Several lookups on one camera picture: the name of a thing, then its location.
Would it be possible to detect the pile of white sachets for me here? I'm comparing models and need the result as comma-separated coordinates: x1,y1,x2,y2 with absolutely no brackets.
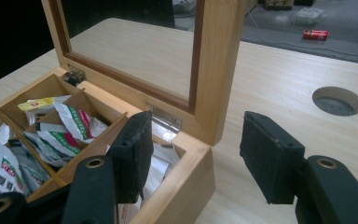
0,94,181,224

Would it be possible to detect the wooden box with window lid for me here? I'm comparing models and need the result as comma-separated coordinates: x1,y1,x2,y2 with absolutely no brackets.
0,0,247,224

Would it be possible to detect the red drink can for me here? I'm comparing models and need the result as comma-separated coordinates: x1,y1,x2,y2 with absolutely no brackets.
302,29,330,41

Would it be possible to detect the yellow sachet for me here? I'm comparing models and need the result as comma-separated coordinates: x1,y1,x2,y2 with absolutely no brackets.
17,96,56,112

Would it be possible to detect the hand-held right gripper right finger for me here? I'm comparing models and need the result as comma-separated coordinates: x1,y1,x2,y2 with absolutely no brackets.
239,110,306,205

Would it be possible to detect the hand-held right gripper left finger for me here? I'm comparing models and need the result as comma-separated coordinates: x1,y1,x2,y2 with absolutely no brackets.
106,110,155,205

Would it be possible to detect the clear plastic bag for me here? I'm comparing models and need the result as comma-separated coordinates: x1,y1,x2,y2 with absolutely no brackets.
291,7,324,26

